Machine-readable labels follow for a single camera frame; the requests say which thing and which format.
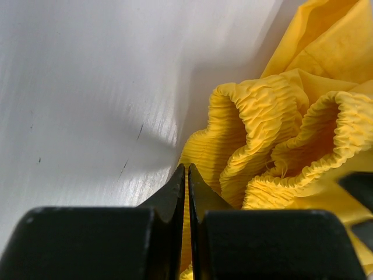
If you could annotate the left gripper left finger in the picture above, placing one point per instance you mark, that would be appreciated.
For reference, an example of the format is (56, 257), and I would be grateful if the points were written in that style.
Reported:
(142, 242)

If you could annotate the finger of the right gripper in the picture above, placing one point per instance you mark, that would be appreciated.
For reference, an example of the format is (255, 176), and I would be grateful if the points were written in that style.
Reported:
(364, 231)
(359, 185)

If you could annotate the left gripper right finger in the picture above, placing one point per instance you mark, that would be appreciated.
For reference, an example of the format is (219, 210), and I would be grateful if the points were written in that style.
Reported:
(265, 244)

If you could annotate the yellow shorts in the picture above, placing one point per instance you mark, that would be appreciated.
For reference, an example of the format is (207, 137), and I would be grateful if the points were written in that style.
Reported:
(282, 141)

